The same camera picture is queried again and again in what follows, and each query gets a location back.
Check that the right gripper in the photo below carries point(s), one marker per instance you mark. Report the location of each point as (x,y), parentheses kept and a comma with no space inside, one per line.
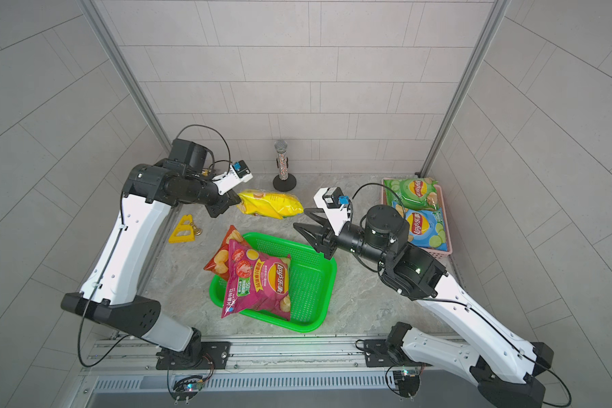
(324,232)

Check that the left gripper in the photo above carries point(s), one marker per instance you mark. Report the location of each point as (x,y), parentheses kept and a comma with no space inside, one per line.
(224,201)

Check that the yellow chips bag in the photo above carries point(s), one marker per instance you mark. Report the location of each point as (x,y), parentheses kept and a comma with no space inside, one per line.
(269,204)

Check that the green plastic basket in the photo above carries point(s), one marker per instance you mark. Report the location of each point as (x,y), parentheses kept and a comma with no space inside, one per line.
(312,278)

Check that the magenta tomato chips bag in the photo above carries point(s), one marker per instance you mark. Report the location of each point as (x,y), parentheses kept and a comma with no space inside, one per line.
(257,281)

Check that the small red chips bag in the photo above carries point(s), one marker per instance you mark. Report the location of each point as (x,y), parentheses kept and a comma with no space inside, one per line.
(218,264)

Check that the green cucumber chips bag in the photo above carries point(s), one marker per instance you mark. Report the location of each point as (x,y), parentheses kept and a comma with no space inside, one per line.
(413,193)

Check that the light blue chips bag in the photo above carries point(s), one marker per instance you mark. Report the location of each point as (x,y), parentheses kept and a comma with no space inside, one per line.
(426,228)

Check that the pink plastic basket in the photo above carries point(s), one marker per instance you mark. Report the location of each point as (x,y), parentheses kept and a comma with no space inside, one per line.
(435,253)

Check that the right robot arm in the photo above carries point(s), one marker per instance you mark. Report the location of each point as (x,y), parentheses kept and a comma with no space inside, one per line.
(503,366)

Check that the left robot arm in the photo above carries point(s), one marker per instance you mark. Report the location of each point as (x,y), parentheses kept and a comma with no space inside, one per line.
(151,191)

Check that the yellow triangular block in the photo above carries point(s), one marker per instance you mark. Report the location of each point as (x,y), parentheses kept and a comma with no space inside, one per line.
(185,231)

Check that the microphone-like stand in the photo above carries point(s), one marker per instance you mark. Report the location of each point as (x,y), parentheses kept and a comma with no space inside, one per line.
(283,181)

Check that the right circuit board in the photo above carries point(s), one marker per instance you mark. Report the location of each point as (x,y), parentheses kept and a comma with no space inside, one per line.
(405,384)

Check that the circuit board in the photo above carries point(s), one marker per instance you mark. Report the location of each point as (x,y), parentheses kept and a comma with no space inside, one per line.
(185,389)
(405,384)

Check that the left circuit board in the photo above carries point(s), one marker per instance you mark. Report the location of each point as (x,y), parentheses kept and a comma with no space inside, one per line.
(185,389)

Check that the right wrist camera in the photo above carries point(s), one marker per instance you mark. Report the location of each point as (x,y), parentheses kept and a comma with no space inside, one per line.
(336,206)

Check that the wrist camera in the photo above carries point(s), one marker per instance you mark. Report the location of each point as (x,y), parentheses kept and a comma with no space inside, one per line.
(237,173)
(336,206)

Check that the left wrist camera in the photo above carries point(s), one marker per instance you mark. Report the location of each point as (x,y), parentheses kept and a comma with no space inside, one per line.
(237,173)

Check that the aluminium front rail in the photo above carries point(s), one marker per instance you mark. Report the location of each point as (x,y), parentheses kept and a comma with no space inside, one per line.
(270,364)

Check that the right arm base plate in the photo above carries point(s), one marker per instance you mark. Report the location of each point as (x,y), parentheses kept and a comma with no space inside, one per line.
(378,353)

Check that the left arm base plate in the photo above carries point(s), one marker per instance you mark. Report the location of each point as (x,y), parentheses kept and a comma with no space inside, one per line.
(214,354)

